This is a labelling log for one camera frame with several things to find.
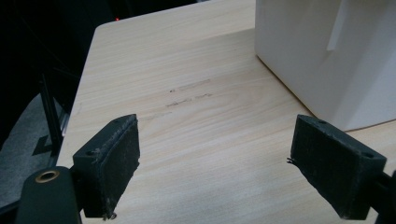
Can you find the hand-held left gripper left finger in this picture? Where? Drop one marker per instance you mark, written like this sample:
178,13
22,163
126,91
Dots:
109,161

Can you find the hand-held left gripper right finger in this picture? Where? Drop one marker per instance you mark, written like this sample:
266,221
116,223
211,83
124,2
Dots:
336,168

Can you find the white plastic storage box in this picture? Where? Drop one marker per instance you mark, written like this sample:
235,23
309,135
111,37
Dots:
311,56

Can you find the black metal stand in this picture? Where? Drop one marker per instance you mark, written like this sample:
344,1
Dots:
51,118

